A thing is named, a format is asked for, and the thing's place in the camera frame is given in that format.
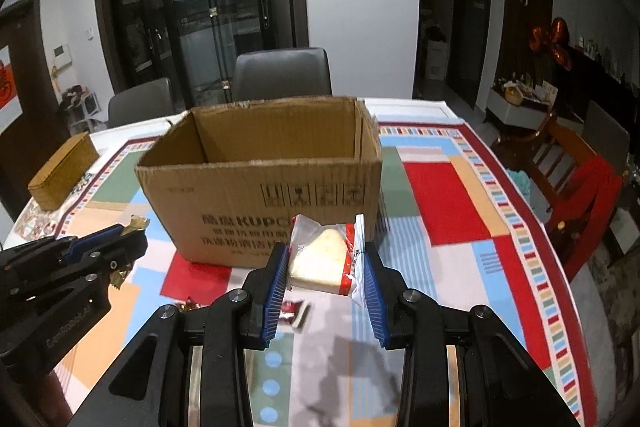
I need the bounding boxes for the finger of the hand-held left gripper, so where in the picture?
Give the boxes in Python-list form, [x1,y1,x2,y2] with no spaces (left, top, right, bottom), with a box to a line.
[10,232,149,303]
[0,223,125,280]

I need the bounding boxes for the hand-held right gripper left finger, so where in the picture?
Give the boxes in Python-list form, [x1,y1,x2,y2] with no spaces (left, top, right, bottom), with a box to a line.
[70,245,291,427]

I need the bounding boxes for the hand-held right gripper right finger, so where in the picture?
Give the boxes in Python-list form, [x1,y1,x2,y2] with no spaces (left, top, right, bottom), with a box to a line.
[364,252,576,427]

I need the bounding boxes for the gold olive snack packet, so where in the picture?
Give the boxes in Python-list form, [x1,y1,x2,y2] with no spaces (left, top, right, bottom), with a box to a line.
[111,216,151,290]

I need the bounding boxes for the white pastry packet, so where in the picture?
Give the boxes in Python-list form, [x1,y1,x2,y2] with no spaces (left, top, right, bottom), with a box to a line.
[286,213,367,308]

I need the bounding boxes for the brown cardboard box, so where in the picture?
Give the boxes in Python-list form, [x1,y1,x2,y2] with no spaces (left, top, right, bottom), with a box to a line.
[134,96,383,270]

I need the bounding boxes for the dark red snack packet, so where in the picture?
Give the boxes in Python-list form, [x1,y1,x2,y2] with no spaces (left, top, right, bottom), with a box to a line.
[280,299,312,332]

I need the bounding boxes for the woven wicker box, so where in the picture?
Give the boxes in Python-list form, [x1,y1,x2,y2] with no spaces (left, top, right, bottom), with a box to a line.
[27,132,100,212]

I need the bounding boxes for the colourful patterned tablecloth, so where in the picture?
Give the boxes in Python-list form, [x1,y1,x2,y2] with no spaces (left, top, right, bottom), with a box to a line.
[12,114,601,427]

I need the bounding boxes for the white shoe rack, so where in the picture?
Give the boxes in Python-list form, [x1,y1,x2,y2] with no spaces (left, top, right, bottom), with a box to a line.
[57,84,98,135]

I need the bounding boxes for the grey dining chair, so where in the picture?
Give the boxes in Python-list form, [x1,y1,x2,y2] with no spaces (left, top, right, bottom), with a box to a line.
[231,48,333,102]
[107,78,176,128]
[582,99,631,172]

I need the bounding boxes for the dark wooden door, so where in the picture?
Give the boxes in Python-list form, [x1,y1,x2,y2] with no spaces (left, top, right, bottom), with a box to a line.
[0,0,56,218]

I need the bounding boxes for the red and white door poster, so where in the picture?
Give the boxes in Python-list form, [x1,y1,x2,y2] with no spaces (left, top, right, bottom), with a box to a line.
[0,46,23,130]

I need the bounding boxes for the teal cloth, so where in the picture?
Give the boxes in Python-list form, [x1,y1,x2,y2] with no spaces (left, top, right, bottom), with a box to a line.
[507,167,531,198]

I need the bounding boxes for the white side table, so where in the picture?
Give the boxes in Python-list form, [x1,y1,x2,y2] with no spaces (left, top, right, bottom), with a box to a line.
[487,87,556,128]

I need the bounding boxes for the brown wooden chair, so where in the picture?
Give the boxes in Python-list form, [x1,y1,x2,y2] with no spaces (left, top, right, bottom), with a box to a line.
[492,109,626,280]

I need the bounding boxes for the red garment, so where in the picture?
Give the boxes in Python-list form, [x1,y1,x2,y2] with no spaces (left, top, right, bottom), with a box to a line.
[562,155,623,280]

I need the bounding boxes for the white paper bag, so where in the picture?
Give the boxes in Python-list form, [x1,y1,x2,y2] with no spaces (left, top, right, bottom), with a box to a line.
[426,39,449,82]

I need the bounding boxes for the dark hallway door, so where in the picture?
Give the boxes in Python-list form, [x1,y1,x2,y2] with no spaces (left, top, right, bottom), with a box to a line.
[454,0,493,108]

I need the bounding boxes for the dark sideboard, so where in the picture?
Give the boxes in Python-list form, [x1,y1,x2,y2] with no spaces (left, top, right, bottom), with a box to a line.
[550,47,640,142]

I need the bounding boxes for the red foil balloons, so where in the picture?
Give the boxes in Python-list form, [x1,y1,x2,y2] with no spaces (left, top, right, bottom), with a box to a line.
[530,18,572,71]

